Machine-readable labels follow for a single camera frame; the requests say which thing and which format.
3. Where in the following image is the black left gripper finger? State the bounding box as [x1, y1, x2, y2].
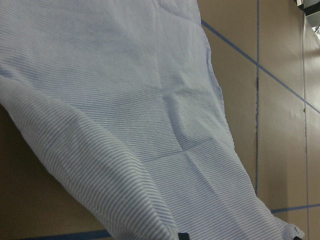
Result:
[178, 232, 189, 240]

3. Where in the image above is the light blue striped shirt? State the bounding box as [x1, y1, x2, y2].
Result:
[0, 0, 304, 240]

